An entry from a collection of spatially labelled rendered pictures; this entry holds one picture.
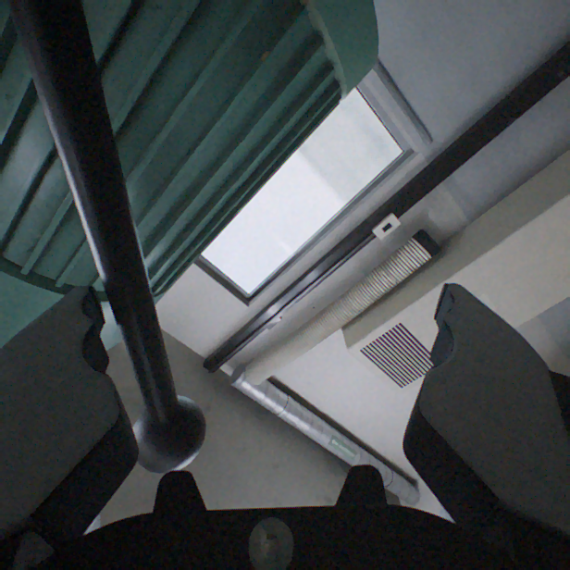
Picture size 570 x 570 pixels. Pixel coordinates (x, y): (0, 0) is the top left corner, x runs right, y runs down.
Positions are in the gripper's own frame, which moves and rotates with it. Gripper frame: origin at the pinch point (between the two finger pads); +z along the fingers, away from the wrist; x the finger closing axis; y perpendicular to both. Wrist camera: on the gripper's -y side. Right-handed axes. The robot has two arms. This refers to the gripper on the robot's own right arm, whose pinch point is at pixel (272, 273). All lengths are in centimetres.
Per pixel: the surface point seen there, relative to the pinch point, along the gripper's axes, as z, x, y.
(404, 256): 123, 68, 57
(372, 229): 131, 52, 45
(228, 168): 6.7, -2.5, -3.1
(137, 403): 89, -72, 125
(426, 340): 107, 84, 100
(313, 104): 8.4, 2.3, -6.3
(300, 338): 124, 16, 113
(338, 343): 137, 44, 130
